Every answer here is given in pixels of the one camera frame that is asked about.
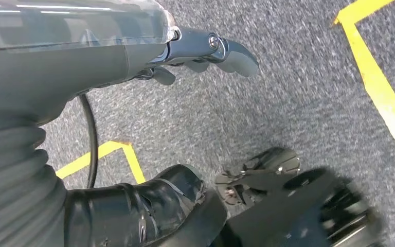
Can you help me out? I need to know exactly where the yellow floor tape marking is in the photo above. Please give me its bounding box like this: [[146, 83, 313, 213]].
[[56, 140, 147, 185], [333, 0, 395, 173]]

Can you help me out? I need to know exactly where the black robot foot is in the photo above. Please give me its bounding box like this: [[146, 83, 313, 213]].
[[150, 147, 382, 247]]

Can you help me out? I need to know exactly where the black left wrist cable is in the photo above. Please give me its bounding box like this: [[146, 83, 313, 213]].
[[78, 95, 99, 189]]

